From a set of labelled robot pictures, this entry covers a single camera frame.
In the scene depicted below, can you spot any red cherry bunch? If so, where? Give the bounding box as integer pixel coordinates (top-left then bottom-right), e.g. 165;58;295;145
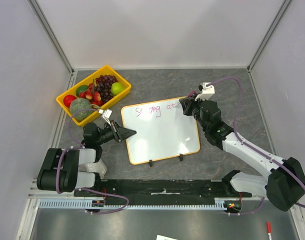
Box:
79;83;104;107

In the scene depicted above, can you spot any green netted melon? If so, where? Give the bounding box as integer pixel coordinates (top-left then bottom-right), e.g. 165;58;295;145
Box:
69;98;93;122

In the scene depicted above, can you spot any dark purple grape bunch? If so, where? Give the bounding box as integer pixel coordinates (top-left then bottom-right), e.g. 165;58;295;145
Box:
95;74;118;104

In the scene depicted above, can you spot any red pen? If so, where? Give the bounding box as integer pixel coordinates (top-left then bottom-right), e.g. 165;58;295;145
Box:
266;221;272;240

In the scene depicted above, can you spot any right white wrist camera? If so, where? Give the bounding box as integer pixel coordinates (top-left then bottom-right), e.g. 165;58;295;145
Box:
194;82;215;102

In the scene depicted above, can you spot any white slotted cable duct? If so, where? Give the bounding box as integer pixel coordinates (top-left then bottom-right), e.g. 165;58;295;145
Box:
39;198;227;211

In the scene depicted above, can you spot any purple whiteboard marker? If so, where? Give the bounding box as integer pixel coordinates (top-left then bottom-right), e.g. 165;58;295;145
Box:
173;91;196;107

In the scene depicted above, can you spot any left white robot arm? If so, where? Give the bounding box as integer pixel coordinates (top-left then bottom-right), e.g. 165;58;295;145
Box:
36;120;137;197

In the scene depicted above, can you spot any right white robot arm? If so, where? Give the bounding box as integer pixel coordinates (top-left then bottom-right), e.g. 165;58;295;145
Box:
179;94;305;212

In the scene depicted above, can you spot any light green apple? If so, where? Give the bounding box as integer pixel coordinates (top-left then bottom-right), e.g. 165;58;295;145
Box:
110;82;125;96

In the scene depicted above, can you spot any yellow plastic fruit bin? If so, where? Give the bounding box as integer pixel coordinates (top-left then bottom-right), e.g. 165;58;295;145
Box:
56;65;132;116

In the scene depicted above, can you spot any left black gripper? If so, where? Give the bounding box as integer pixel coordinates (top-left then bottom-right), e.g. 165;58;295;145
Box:
95;120;136;146

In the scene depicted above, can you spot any yellow-framed whiteboard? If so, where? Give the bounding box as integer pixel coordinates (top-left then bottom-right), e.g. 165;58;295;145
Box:
121;97;201;165

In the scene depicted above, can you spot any green lime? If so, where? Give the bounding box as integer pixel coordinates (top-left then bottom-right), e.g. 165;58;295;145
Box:
75;85;89;97

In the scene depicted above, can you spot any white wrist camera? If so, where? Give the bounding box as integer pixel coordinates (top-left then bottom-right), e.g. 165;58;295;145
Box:
97;108;112;125
194;82;215;102

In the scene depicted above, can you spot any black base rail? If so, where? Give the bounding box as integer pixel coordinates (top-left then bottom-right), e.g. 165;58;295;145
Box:
92;179;252;206

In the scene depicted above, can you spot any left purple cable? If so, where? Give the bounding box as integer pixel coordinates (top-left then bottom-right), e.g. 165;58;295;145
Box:
55;108;130;216

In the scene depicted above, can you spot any white paper sheet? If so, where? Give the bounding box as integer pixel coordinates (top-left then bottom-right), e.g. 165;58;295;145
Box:
156;235;177;240

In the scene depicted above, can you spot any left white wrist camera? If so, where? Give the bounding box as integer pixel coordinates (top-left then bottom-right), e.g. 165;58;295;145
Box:
97;108;112;125

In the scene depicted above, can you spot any red apple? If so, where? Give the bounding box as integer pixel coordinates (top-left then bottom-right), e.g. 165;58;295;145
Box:
63;94;77;108

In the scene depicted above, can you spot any white whiteboard eraser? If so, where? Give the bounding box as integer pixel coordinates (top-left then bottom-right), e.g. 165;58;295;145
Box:
78;160;107;179

